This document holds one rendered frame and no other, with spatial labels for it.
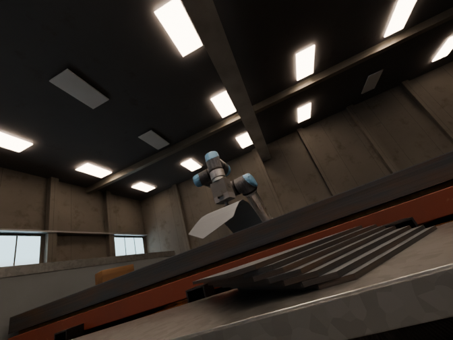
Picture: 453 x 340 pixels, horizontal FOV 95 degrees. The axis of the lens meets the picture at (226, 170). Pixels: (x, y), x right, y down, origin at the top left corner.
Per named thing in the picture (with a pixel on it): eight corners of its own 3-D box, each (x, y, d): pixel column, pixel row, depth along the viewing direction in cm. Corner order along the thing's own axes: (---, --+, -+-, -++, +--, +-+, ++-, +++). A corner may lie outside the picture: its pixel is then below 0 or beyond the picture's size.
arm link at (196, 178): (224, 188, 164) (189, 171, 121) (236, 182, 161) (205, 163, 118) (228, 202, 159) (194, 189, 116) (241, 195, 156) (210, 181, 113)
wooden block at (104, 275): (102, 285, 72) (102, 270, 74) (95, 289, 75) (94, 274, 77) (135, 276, 82) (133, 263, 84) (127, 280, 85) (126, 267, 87)
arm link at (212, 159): (220, 153, 114) (214, 148, 106) (226, 171, 109) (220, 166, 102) (208, 159, 116) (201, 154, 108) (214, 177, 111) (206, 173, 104)
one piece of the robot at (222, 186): (203, 177, 102) (212, 208, 96) (217, 168, 99) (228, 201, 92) (214, 180, 111) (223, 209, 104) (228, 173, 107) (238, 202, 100)
